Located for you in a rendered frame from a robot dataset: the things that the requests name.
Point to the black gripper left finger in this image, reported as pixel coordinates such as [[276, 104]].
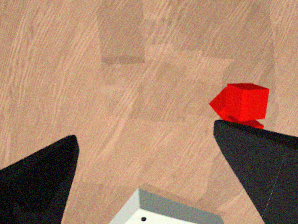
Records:
[[35, 190]]

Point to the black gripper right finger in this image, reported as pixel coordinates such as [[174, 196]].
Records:
[[266, 164]]

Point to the red cube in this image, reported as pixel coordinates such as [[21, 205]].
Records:
[[246, 101], [218, 104], [253, 123]]

